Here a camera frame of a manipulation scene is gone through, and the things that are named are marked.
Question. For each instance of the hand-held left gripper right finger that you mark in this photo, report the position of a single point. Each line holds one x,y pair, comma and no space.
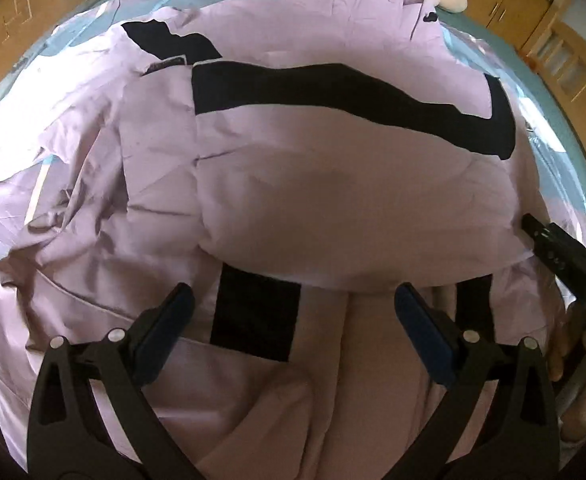
423,330

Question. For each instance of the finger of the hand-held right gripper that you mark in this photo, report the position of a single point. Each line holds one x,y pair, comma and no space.
548,242

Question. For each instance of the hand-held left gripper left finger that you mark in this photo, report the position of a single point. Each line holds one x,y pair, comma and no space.
165,320

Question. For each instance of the lilac jacket with black stripes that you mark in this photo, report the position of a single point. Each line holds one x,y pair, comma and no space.
323,185

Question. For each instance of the person's right hand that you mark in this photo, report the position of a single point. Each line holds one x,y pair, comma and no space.
558,355

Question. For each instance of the wooden cabinet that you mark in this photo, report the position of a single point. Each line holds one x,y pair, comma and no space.
548,25

